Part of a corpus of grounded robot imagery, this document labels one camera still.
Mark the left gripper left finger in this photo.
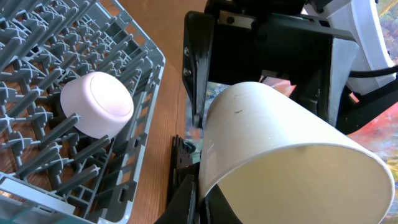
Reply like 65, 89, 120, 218
154, 174, 197, 224

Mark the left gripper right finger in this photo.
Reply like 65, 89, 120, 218
203, 185, 242, 224

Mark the small white round cup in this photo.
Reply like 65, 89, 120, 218
198, 82, 395, 223

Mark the pink bowl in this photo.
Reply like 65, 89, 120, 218
60, 72, 134, 139

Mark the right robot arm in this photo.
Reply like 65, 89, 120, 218
182, 0, 397, 134

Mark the grey dishwasher rack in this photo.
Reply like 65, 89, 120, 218
1, 0, 165, 223

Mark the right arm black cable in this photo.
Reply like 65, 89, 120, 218
348, 64, 398, 78

